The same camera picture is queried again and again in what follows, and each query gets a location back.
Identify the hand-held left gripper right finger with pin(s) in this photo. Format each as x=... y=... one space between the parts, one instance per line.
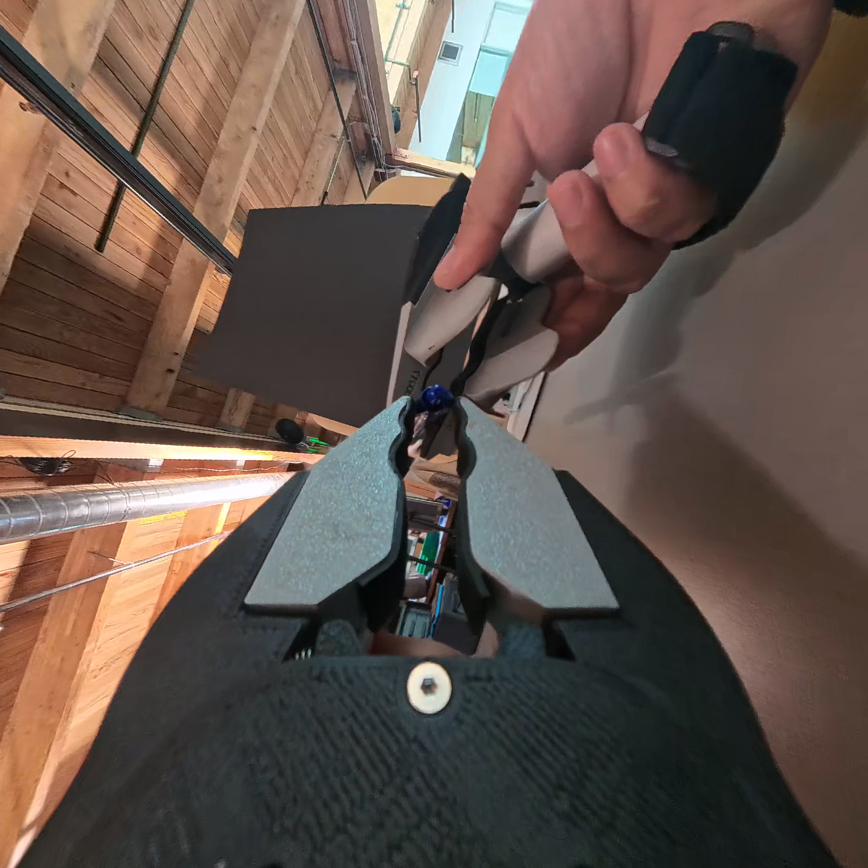
x=536 y=536

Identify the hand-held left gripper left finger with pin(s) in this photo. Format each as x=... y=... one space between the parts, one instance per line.
x=332 y=529

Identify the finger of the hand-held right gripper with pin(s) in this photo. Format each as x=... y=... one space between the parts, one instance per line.
x=441 y=319
x=515 y=359

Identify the blue pen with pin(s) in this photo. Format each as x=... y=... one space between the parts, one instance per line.
x=434 y=399

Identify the person's right hand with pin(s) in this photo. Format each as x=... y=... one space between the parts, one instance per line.
x=576 y=68

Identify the black board on white stand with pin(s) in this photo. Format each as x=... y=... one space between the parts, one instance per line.
x=312 y=305

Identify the silver air duct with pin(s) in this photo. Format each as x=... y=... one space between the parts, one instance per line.
x=135 y=502

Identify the black ceiling rail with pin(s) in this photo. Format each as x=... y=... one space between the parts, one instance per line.
x=102 y=146

